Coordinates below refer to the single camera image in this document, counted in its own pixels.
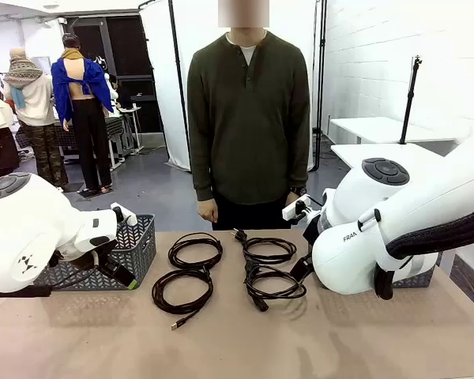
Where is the black double door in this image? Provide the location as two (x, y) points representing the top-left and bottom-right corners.
(69, 15), (165, 135)

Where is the person's left forearm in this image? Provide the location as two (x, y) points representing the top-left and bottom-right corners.
(286, 129), (312, 193)

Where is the person in dark green shirt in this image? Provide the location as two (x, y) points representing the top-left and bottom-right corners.
(186, 0), (312, 232)

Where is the thick black power cable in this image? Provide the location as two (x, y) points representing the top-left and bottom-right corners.
(231, 227), (298, 273)
(243, 262), (307, 313)

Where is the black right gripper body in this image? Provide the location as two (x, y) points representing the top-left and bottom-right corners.
(303, 215), (322, 248)

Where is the person's right forearm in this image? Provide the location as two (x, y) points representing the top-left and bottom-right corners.
(188, 129), (217, 202)

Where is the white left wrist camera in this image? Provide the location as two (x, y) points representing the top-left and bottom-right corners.
(111, 203), (138, 228)

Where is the white photo backdrop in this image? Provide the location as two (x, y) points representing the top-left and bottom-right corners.
(139, 0), (325, 173)

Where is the mannequin with blue shirt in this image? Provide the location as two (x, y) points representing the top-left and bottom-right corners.
(50, 33), (115, 194)

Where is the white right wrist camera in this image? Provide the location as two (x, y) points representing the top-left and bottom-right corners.
(282, 195), (312, 227)

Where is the person's right hand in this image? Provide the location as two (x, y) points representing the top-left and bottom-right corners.
(197, 199), (219, 222)

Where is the mannequin with patterned scarf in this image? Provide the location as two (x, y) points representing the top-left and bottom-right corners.
(2, 47), (70, 190)

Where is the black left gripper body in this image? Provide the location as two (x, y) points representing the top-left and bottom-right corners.
(87, 241), (122, 273)

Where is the black backdrop stand pole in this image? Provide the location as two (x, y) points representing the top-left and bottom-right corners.
(167, 0), (193, 173)

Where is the black braided cable sleeve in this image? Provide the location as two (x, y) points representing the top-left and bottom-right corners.
(373, 201), (474, 301)

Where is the black light stand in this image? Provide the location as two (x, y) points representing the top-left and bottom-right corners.
(311, 0), (329, 171)

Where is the black USB cable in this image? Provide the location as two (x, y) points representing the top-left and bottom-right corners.
(152, 268), (214, 332)

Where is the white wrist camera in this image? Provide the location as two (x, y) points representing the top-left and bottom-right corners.
(111, 203), (138, 228)
(282, 195), (312, 227)

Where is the grey plastic lattice basket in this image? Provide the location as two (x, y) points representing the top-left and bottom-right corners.
(390, 252), (443, 289)
(33, 214), (157, 292)

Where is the thin black coiled cable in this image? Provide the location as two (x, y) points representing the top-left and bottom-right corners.
(167, 231), (224, 272)

